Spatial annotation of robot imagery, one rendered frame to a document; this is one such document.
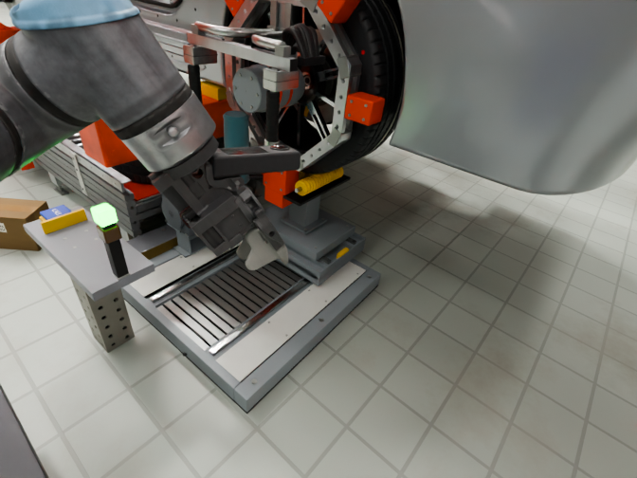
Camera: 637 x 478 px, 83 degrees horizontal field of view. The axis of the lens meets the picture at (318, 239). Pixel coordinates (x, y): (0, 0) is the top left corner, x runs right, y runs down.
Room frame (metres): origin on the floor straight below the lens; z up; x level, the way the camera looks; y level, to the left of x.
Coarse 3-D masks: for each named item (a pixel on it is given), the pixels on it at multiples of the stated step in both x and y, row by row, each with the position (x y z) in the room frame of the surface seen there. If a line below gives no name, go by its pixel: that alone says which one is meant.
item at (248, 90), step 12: (240, 72) 1.16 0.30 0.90; (252, 72) 1.13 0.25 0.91; (300, 72) 1.29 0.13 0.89; (240, 84) 1.16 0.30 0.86; (252, 84) 1.13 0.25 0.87; (300, 84) 1.25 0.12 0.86; (240, 96) 1.16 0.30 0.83; (252, 96) 1.13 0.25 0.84; (264, 96) 1.12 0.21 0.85; (288, 96) 1.20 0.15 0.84; (300, 96) 1.28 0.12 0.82; (252, 108) 1.13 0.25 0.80; (264, 108) 1.15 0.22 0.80
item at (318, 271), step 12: (348, 240) 1.39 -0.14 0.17; (360, 240) 1.44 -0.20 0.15; (288, 252) 1.28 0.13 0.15; (336, 252) 1.32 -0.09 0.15; (348, 252) 1.31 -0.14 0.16; (288, 264) 1.24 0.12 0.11; (300, 264) 1.20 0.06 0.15; (312, 264) 1.22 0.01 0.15; (324, 264) 1.20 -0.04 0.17; (336, 264) 1.24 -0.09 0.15; (312, 276) 1.16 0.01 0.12; (324, 276) 1.17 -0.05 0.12
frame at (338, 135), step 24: (264, 0) 1.34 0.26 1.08; (288, 0) 1.25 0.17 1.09; (312, 0) 1.20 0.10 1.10; (240, 24) 1.37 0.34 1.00; (336, 24) 1.20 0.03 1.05; (336, 48) 1.14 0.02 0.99; (360, 72) 1.16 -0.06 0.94; (336, 96) 1.13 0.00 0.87; (336, 120) 1.13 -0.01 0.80; (336, 144) 1.12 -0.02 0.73
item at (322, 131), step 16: (304, 16) 1.35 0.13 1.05; (320, 48) 1.30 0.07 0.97; (320, 64) 1.36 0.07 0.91; (320, 80) 1.30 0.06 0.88; (304, 96) 1.39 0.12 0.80; (320, 96) 1.29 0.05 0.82; (256, 112) 1.44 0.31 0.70; (288, 112) 1.40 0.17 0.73; (288, 128) 1.47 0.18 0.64; (304, 128) 1.52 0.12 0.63; (320, 128) 1.30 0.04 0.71; (288, 144) 1.35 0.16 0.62; (304, 144) 1.38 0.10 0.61
